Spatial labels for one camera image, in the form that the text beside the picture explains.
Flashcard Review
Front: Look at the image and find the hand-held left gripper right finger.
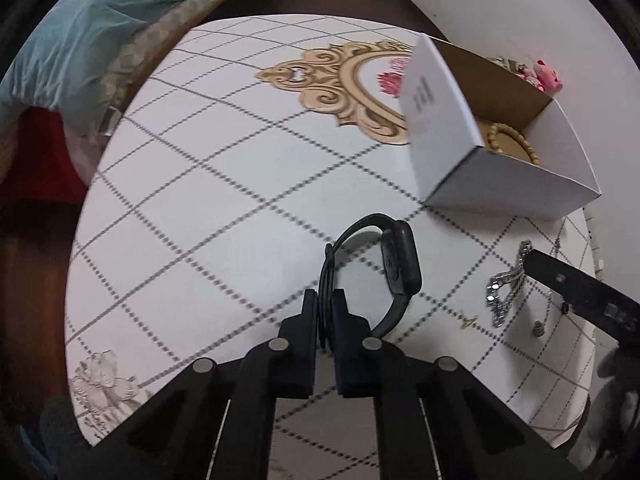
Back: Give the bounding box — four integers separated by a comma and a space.
332, 288, 586, 480

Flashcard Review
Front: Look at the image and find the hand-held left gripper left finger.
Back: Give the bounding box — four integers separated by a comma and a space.
60, 290, 320, 480

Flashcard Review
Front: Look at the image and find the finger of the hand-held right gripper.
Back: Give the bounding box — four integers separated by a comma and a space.
521, 248, 640, 345

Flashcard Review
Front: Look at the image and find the black smartwatch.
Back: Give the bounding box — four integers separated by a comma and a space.
322, 213, 423, 347

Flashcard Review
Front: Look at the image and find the silver chain bracelet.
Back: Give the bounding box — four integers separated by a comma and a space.
484, 240, 534, 329

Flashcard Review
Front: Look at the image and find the white cardboard box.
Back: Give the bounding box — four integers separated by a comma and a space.
400, 33, 603, 222

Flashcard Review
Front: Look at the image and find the white checked tablecloth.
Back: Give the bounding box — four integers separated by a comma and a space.
64, 13, 602, 450

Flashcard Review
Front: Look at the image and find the pink plush toy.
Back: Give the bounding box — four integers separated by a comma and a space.
520, 59, 564, 96

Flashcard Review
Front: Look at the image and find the red cloth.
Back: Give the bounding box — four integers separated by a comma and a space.
0, 104, 90, 207

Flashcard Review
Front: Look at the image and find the beige patterned bed mattress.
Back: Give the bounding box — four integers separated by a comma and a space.
97, 0, 282, 137

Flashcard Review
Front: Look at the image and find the teal blanket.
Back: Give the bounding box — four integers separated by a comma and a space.
0, 0, 253, 137

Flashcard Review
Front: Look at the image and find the thin silver pendant necklace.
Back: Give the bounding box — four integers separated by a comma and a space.
531, 287, 555, 339

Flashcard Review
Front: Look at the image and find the gold bead bracelet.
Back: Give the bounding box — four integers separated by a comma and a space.
484, 122, 542, 165

